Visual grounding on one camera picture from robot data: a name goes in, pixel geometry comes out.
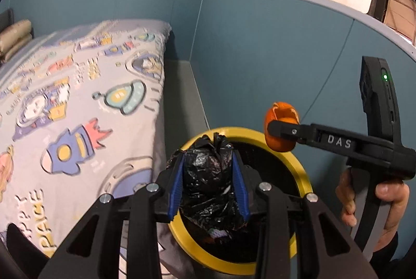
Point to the beige folded quilt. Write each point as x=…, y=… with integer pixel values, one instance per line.
x=16, y=35

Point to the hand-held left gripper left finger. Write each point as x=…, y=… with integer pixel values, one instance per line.
x=177, y=188

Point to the person's right hand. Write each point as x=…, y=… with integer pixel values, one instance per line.
x=391, y=201

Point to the orange peel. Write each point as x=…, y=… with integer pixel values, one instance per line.
x=282, y=109

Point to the small knotted black plastic bag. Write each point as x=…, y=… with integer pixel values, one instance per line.
x=208, y=188

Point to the bed with cartoon sheet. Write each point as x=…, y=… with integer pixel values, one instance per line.
x=81, y=87

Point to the grey upholstered headboard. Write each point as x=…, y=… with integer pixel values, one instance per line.
x=6, y=18

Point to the person's right forearm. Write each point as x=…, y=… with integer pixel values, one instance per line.
x=396, y=261

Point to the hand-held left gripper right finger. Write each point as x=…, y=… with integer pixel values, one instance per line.
x=240, y=188

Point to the yellow rimmed trash bin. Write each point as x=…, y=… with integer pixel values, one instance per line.
x=240, y=132

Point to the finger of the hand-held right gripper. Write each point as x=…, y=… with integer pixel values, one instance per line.
x=286, y=130

